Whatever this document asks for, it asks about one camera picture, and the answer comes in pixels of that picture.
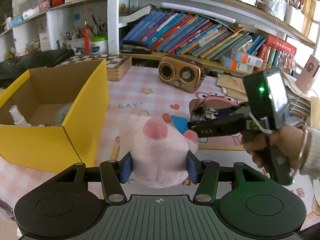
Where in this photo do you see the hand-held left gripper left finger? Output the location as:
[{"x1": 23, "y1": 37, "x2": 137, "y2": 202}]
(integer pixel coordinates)
[{"x1": 54, "y1": 151, "x2": 134, "y2": 205}]

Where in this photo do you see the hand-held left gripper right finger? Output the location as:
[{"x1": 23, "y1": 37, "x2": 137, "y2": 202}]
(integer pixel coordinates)
[{"x1": 186, "y1": 151, "x2": 267, "y2": 205}]

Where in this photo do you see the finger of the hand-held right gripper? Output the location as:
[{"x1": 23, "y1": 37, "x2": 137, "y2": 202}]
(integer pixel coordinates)
[
  {"x1": 215, "y1": 105, "x2": 251, "y2": 117},
  {"x1": 187, "y1": 113, "x2": 252, "y2": 139}
]

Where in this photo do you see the black binder clip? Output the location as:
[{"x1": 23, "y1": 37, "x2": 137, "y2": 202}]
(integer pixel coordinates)
[{"x1": 192, "y1": 102, "x2": 218, "y2": 120}]

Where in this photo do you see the pink pig plush toy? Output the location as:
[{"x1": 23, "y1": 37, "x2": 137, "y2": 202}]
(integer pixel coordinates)
[{"x1": 119, "y1": 114, "x2": 199, "y2": 189}]

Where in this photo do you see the small blue box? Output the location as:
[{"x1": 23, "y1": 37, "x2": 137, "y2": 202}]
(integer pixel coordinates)
[{"x1": 170, "y1": 115, "x2": 190, "y2": 134}]

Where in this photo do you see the yellow cardboard box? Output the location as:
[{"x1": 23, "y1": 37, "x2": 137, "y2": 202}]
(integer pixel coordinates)
[{"x1": 0, "y1": 59, "x2": 110, "y2": 174}]

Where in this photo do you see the white spray bottle blue label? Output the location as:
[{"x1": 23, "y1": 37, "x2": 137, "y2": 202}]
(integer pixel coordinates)
[{"x1": 9, "y1": 106, "x2": 32, "y2": 127}]

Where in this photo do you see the person's right forearm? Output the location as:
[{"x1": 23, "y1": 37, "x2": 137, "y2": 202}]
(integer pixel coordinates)
[{"x1": 299, "y1": 127, "x2": 320, "y2": 183}]

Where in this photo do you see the person's right hand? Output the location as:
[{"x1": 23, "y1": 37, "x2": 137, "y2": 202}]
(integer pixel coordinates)
[{"x1": 241, "y1": 126, "x2": 307, "y2": 171}]

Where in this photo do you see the orange white carton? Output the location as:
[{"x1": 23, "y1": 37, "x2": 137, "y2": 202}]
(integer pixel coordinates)
[
  {"x1": 231, "y1": 49, "x2": 264, "y2": 66},
  {"x1": 221, "y1": 56, "x2": 254, "y2": 74}
]

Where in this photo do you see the stack of papers and notebooks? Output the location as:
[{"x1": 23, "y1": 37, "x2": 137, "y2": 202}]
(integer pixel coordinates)
[{"x1": 282, "y1": 72, "x2": 320, "y2": 121}]

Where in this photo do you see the red boxed book set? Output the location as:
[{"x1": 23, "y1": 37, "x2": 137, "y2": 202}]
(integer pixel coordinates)
[{"x1": 257, "y1": 34, "x2": 297, "y2": 72}]

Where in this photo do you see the pink power bank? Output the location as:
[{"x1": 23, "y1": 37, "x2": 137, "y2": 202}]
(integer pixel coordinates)
[{"x1": 296, "y1": 54, "x2": 320, "y2": 94}]

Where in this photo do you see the brown retro radio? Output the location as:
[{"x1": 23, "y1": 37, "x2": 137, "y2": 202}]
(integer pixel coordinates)
[{"x1": 158, "y1": 54, "x2": 205, "y2": 93}]

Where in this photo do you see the row of leaning colourful books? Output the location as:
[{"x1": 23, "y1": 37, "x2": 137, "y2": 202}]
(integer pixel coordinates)
[{"x1": 121, "y1": 9, "x2": 267, "y2": 61}]

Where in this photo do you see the white storage bin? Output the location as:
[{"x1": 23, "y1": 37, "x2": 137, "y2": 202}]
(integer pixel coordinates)
[{"x1": 285, "y1": 4, "x2": 304, "y2": 27}]

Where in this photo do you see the clear pen organizer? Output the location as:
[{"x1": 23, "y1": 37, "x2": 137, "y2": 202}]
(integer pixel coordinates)
[{"x1": 257, "y1": 0, "x2": 286, "y2": 22}]

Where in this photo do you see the yellow book stack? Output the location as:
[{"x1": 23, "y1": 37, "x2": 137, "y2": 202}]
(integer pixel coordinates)
[{"x1": 301, "y1": 0, "x2": 316, "y2": 38}]

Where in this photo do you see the wooden chess box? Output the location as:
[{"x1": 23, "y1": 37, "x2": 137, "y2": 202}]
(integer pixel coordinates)
[{"x1": 56, "y1": 54, "x2": 132, "y2": 82}]

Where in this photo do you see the white light bar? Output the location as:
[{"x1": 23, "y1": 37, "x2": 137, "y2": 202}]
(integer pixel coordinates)
[{"x1": 160, "y1": 2, "x2": 236, "y2": 24}]

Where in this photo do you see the black stapler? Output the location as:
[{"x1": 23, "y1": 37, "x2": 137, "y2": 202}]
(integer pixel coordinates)
[{"x1": 122, "y1": 40, "x2": 152, "y2": 55}]

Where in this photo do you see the green lid wipes canister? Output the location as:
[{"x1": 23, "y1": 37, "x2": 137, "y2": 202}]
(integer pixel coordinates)
[{"x1": 90, "y1": 35, "x2": 109, "y2": 54}]

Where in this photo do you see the white pen holder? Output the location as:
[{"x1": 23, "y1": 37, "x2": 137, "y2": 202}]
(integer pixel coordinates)
[{"x1": 65, "y1": 38, "x2": 87, "y2": 54}]

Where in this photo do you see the red tassel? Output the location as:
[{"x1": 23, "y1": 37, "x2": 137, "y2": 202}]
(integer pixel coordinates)
[{"x1": 84, "y1": 21, "x2": 91, "y2": 52}]

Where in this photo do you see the thick white paperback book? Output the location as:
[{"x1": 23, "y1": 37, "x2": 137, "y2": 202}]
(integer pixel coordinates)
[{"x1": 119, "y1": 4, "x2": 157, "y2": 24}]

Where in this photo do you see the bunch of pens and brushes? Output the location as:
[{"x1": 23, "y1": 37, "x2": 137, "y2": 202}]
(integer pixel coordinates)
[{"x1": 65, "y1": 14, "x2": 108, "y2": 39}]

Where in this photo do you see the black electric keyboard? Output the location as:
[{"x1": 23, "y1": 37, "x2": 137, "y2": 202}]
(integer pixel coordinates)
[{"x1": 0, "y1": 49, "x2": 75, "y2": 90}]

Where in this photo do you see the white carton red label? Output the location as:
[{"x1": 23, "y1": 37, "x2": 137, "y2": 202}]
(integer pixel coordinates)
[{"x1": 39, "y1": 31, "x2": 52, "y2": 52}]

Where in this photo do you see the white cubby shelf unit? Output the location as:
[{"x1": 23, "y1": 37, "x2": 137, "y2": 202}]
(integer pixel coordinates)
[{"x1": 0, "y1": 0, "x2": 121, "y2": 63}]

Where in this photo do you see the white tissue pack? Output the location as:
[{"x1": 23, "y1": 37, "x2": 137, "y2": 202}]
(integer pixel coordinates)
[{"x1": 22, "y1": 7, "x2": 41, "y2": 20}]

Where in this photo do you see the blue tissue pack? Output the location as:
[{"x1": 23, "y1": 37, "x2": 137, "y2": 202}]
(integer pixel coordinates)
[{"x1": 9, "y1": 15, "x2": 24, "y2": 28}]

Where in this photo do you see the pink cartoon box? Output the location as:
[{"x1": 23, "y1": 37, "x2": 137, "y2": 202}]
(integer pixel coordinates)
[{"x1": 38, "y1": 0, "x2": 54, "y2": 12}]

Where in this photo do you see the silver bracelet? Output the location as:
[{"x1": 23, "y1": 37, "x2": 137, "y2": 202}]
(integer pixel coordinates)
[{"x1": 296, "y1": 129, "x2": 313, "y2": 173}]

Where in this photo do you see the white charging cable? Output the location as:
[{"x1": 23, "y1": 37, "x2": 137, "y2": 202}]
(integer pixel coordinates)
[{"x1": 257, "y1": 1, "x2": 315, "y2": 105}]

